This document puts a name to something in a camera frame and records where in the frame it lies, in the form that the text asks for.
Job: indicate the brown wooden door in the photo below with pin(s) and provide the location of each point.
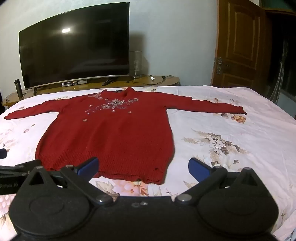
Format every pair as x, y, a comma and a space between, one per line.
240, 34

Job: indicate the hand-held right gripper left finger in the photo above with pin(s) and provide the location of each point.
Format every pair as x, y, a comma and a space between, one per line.
89, 165

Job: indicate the silver set-top box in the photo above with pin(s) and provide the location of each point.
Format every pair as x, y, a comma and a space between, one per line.
74, 83

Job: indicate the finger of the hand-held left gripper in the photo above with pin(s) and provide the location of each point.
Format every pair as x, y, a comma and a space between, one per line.
2, 154
23, 166

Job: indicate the red knitted sweater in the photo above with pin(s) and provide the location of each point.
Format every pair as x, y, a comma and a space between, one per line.
111, 139

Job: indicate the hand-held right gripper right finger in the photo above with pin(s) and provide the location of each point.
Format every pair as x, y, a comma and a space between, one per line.
198, 166

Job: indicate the floral white bed sheet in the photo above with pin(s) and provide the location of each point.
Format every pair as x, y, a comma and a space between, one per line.
242, 162

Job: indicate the black bottle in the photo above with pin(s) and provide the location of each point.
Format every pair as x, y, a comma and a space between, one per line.
18, 88

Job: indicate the grey curtain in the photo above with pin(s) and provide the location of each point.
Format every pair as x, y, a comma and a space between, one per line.
278, 76

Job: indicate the wooden television cabinet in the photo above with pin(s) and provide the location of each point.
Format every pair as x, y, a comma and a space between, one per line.
171, 81

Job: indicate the black curved television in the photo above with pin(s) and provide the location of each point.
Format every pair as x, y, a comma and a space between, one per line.
74, 46

